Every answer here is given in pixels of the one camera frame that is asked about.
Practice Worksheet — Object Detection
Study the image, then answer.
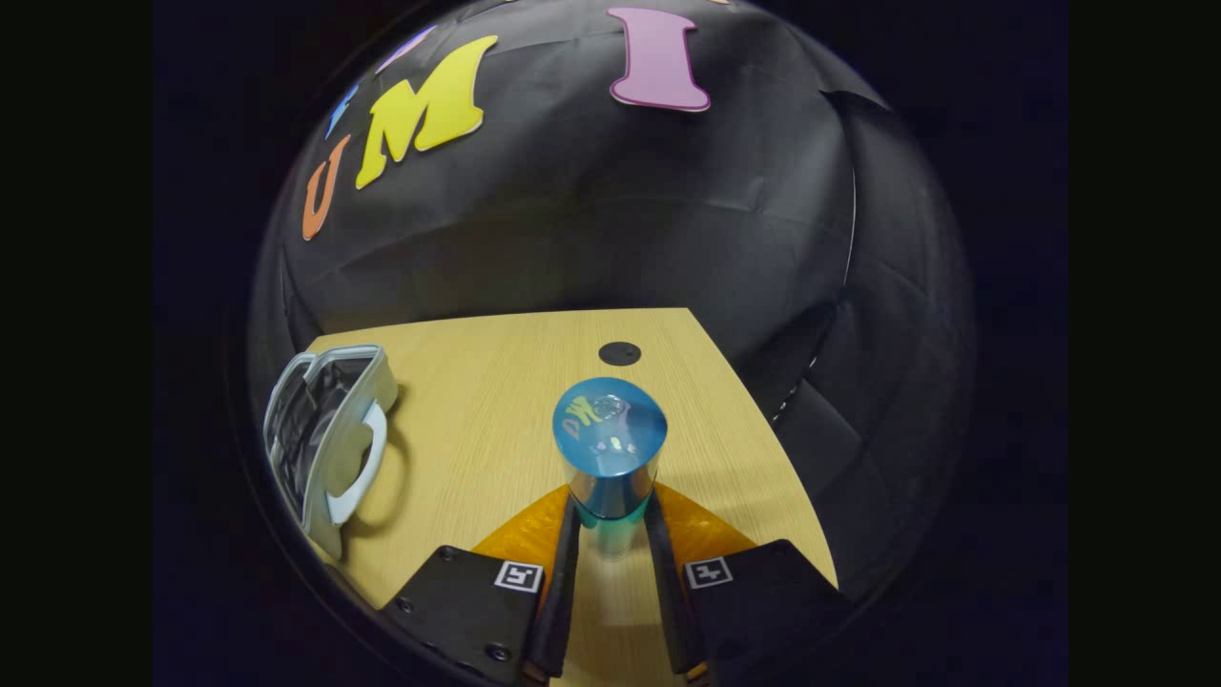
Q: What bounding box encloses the blue glass bottle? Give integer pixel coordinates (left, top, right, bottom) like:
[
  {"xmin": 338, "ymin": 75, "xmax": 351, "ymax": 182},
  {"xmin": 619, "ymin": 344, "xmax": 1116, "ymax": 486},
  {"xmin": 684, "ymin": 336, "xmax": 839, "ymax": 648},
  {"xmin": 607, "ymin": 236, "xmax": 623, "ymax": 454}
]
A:
[{"xmin": 551, "ymin": 377, "xmax": 669, "ymax": 564}]

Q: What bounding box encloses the light blue small suitcase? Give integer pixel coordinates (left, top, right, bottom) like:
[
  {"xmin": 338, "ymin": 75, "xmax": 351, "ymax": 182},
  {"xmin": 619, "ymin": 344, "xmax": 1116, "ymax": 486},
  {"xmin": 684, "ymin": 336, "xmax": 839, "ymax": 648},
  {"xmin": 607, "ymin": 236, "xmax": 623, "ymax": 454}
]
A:
[{"xmin": 262, "ymin": 343, "xmax": 400, "ymax": 562}]

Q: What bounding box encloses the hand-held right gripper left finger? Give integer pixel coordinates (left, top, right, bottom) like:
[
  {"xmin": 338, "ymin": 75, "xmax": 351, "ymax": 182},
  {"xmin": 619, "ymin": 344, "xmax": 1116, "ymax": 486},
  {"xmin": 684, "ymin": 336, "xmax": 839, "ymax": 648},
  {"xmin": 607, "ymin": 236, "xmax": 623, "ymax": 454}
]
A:
[{"xmin": 382, "ymin": 484, "xmax": 583, "ymax": 687}]

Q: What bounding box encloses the black backdrop cloth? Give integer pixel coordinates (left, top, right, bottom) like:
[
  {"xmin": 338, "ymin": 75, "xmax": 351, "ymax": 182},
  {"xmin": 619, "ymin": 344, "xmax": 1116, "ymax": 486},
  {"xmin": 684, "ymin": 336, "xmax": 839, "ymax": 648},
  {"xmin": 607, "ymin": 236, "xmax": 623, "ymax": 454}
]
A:
[{"xmin": 250, "ymin": 0, "xmax": 976, "ymax": 602}]

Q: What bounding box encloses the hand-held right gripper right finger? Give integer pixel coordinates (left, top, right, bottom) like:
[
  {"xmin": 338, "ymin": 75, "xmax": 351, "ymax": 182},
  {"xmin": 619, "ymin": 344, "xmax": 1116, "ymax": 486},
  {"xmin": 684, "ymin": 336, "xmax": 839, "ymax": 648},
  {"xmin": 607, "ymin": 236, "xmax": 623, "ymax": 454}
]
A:
[{"xmin": 644, "ymin": 482, "xmax": 842, "ymax": 687}]

